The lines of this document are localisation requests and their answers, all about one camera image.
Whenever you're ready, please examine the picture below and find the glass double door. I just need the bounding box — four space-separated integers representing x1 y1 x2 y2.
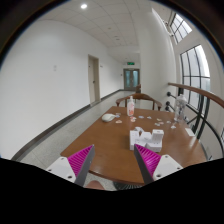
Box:
124 69 140 91

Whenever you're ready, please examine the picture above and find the wooden armchair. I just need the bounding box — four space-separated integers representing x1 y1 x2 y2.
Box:
116 93 162 111

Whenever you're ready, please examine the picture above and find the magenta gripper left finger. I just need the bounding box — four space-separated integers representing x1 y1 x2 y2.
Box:
47 145 95 186

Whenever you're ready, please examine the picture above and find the beige door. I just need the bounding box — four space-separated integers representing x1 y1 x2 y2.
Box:
88 55 100 104

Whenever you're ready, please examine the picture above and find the clear plastic water bottle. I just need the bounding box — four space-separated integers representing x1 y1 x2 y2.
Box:
174 94 187 122

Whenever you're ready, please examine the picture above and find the wooden handrail with black posts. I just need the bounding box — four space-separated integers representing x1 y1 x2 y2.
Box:
167 83 224 158

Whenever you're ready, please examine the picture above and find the arched window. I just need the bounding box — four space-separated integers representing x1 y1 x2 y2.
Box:
179 44 212 111

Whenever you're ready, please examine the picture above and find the white plastic bottle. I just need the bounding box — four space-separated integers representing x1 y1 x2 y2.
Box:
127 96 135 116

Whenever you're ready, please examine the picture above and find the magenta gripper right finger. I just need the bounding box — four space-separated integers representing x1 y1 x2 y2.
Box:
134 144 182 185

